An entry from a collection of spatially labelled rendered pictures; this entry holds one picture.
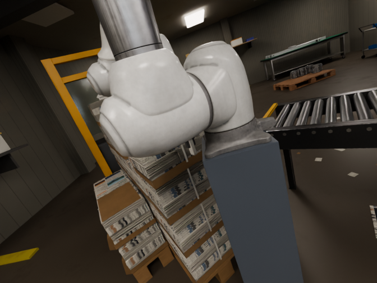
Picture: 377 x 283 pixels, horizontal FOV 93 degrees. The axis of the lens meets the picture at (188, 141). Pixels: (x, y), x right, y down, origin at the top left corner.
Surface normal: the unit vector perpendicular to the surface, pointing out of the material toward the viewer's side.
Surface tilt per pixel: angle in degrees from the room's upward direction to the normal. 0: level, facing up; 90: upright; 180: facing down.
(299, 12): 90
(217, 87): 84
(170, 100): 94
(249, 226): 90
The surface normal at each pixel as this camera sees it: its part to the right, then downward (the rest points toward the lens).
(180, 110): 0.53, 0.03
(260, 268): -0.06, 0.35
